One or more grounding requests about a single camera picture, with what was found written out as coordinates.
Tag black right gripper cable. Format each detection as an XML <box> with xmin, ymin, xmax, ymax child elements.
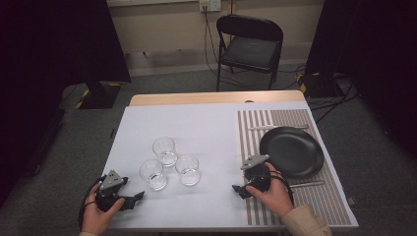
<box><xmin>259</xmin><ymin>170</ymin><xmax>295</xmax><ymax>207</ymax></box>

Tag black curtain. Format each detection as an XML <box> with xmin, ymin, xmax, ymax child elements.
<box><xmin>304</xmin><ymin>0</ymin><xmax>417</xmax><ymax>159</ymax></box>
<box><xmin>0</xmin><ymin>0</ymin><xmax>133</xmax><ymax>207</ymax></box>

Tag black box yellow tape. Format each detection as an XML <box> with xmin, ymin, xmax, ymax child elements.
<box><xmin>295</xmin><ymin>72</ymin><xmax>343</xmax><ymax>99</ymax></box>

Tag clear drinking glass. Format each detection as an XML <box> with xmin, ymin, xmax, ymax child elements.
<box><xmin>174</xmin><ymin>154</ymin><xmax>202</xmax><ymax>187</ymax></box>
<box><xmin>139</xmin><ymin>158</ymin><xmax>168</xmax><ymax>192</ymax></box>
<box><xmin>151</xmin><ymin>136</ymin><xmax>179</xmax><ymax>168</ymax></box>

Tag black floor cables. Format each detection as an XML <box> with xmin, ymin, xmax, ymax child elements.
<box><xmin>307</xmin><ymin>72</ymin><xmax>361</xmax><ymax>125</ymax></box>

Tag white wall socket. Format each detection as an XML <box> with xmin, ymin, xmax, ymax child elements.
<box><xmin>198</xmin><ymin>0</ymin><xmax>222</xmax><ymax>14</ymax></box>

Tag black stand base yellow tape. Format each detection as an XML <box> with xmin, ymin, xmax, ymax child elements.
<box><xmin>75</xmin><ymin>81</ymin><xmax>123</xmax><ymax>110</ymax></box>

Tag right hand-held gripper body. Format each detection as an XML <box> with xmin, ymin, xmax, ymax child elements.
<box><xmin>240</xmin><ymin>153</ymin><xmax>272</xmax><ymax>193</ymax></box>

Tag black folding chair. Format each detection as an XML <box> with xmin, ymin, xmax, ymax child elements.
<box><xmin>215</xmin><ymin>14</ymin><xmax>284</xmax><ymax>92</ymax></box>

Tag black wall cable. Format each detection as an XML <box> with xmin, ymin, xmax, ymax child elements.
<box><xmin>203</xmin><ymin>5</ymin><xmax>232</xmax><ymax>80</ymax></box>

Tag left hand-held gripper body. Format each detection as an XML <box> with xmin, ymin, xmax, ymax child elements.
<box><xmin>95</xmin><ymin>169</ymin><xmax>129</xmax><ymax>212</ymax></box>

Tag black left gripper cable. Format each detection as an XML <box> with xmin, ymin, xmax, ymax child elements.
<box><xmin>77</xmin><ymin>176</ymin><xmax>108</xmax><ymax>230</ymax></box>

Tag black round plate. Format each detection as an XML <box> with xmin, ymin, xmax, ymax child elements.
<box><xmin>259</xmin><ymin>126</ymin><xmax>326</xmax><ymax>180</ymax></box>

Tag person's left hand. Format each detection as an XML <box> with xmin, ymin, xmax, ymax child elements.
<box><xmin>81</xmin><ymin>182</ymin><xmax>126</xmax><ymax>236</ymax></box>

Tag silver table knife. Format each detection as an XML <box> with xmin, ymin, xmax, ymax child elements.
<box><xmin>247</xmin><ymin>124</ymin><xmax>310</xmax><ymax>132</ymax></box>

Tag person's right hand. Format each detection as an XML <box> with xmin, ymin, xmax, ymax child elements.
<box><xmin>245</xmin><ymin>161</ymin><xmax>295</xmax><ymax>218</ymax></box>

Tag silver fork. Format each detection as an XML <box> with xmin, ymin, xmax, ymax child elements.
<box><xmin>289</xmin><ymin>180</ymin><xmax>326</xmax><ymax>189</ymax></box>

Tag white table sheet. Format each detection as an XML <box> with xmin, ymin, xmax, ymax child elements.
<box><xmin>105</xmin><ymin>100</ymin><xmax>359</xmax><ymax>230</ymax></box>

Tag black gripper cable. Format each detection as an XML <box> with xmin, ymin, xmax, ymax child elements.
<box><xmin>259</xmin><ymin>170</ymin><xmax>295</xmax><ymax>207</ymax></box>
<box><xmin>77</xmin><ymin>176</ymin><xmax>108</xmax><ymax>230</ymax></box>

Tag grey striped placemat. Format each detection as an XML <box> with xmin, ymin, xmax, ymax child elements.
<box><xmin>236</xmin><ymin>108</ymin><xmax>353</xmax><ymax>226</ymax></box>

